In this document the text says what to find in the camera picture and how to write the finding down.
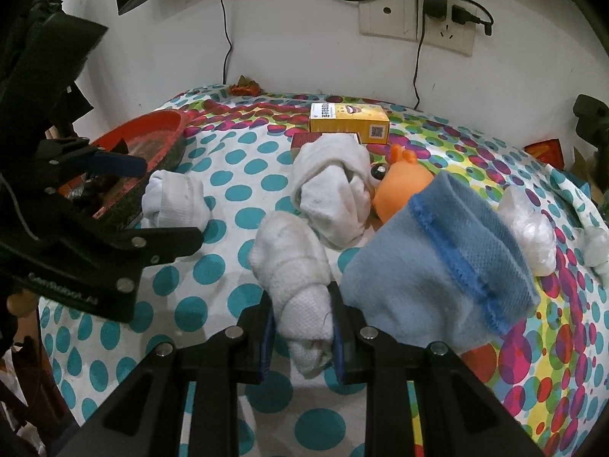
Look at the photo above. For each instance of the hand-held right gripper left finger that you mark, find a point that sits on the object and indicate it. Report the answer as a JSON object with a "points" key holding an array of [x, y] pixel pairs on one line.
{"points": [[266, 338]]}

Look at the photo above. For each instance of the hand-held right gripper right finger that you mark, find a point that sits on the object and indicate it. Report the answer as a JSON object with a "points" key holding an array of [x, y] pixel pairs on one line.
{"points": [[338, 352]]}

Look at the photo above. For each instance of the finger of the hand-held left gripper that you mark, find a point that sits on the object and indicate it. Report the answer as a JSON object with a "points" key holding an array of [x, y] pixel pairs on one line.
{"points": [[161, 245], [123, 165]]}

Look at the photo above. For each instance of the red round tray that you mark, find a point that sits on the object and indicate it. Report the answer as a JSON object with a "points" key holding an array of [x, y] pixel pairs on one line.
{"points": [[152, 126]]}

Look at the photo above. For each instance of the long white sock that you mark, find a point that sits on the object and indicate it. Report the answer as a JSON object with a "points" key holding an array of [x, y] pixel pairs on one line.
{"points": [[299, 295]]}

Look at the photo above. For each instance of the clear plastic bag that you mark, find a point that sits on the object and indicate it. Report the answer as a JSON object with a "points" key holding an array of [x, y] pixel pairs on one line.
{"points": [[594, 247], [528, 233]]}

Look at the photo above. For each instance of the small white rolled sock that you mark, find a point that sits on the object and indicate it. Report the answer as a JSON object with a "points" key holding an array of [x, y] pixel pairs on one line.
{"points": [[173, 200]]}

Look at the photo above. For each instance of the light blue sock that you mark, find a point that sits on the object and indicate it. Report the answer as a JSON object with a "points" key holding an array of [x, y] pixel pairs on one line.
{"points": [[428, 266]]}

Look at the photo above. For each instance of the red candy wrapper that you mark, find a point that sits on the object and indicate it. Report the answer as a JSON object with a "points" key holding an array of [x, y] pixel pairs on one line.
{"points": [[243, 88]]}

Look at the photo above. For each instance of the large white rolled sock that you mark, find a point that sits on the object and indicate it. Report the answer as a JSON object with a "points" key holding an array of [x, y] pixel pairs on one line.
{"points": [[328, 185]]}

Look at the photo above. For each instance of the dark red small box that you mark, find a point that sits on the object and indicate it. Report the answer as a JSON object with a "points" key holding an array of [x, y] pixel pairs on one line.
{"points": [[302, 142]]}

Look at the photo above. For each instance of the orange rubber toy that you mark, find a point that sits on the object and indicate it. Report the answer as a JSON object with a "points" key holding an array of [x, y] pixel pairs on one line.
{"points": [[399, 185]]}

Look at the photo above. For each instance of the yellow cardboard box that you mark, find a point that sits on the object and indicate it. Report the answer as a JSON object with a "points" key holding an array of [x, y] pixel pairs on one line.
{"points": [[342, 126]]}

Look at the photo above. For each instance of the red orange packet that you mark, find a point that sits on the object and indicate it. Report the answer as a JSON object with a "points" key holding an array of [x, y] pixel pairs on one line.
{"points": [[547, 152]]}

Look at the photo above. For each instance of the brown cardboard box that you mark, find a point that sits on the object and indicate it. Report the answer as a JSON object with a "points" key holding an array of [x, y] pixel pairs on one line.
{"points": [[583, 166]]}

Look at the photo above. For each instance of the black desk clamp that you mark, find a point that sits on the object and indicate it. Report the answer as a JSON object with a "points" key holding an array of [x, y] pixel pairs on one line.
{"points": [[590, 114]]}

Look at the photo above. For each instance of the black power plug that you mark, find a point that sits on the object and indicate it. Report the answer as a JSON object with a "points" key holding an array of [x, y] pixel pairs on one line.
{"points": [[464, 15]]}

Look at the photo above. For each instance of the wall plate with round hole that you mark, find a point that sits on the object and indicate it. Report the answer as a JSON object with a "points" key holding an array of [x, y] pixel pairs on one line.
{"points": [[388, 19]]}

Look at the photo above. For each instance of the white wall power socket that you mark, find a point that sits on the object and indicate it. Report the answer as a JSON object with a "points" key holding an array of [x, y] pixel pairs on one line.
{"points": [[447, 38]]}

